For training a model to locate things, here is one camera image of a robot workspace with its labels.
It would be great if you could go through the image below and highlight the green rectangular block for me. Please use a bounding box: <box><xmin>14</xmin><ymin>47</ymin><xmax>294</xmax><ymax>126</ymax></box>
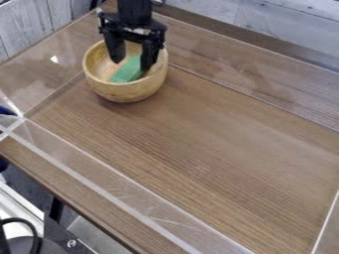
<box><xmin>109</xmin><ymin>56</ymin><xmax>145</xmax><ymax>82</ymax></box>

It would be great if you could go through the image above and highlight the blue object at left edge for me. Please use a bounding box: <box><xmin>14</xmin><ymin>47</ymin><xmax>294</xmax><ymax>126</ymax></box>
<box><xmin>0</xmin><ymin>105</ymin><xmax>19</xmax><ymax>174</ymax></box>

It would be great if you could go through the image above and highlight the black cable loop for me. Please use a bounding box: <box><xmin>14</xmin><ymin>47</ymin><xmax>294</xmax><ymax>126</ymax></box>
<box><xmin>0</xmin><ymin>217</ymin><xmax>45</xmax><ymax>254</ymax></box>

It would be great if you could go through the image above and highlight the black metal bracket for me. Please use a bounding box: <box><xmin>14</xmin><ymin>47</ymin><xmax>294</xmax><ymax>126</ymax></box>
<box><xmin>42</xmin><ymin>216</ymin><xmax>97</xmax><ymax>254</ymax></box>

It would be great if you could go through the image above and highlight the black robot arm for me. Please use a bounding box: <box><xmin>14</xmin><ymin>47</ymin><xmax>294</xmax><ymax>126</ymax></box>
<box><xmin>98</xmin><ymin>0</ymin><xmax>167</xmax><ymax>71</ymax></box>

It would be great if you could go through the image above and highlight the light wooden bowl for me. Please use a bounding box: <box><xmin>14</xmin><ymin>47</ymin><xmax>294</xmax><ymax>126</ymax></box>
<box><xmin>83</xmin><ymin>40</ymin><xmax>169</xmax><ymax>103</ymax></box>

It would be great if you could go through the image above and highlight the clear acrylic tray wall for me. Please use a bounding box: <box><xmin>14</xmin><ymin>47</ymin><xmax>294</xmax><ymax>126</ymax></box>
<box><xmin>0</xmin><ymin>15</ymin><xmax>339</xmax><ymax>254</ymax></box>

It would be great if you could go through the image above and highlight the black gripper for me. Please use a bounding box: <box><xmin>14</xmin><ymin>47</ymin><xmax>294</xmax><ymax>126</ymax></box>
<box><xmin>98</xmin><ymin>12</ymin><xmax>167</xmax><ymax>71</ymax></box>

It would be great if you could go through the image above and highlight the black table leg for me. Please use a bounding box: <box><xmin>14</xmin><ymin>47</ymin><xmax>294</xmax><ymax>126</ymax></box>
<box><xmin>50</xmin><ymin>197</ymin><xmax>65</xmax><ymax>223</ymax></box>

